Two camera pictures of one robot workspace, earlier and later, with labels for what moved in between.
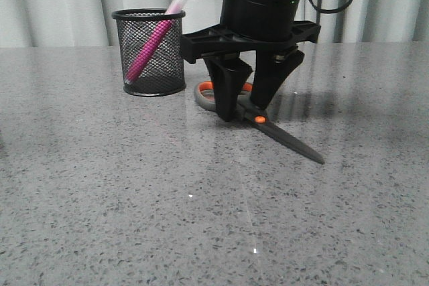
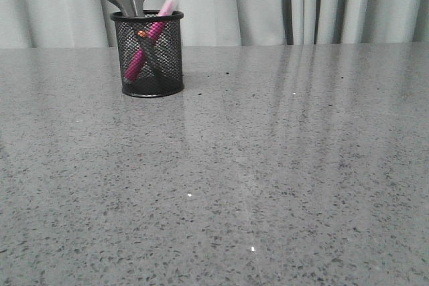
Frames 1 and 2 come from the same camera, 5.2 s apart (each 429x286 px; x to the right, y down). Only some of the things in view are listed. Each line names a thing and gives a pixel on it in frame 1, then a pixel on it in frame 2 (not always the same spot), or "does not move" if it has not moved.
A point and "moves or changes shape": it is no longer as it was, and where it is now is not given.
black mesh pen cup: x=151 y=43 does not move
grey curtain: x=72 y=5 does not move
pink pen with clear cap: x=154 y=38 moves or changes shape
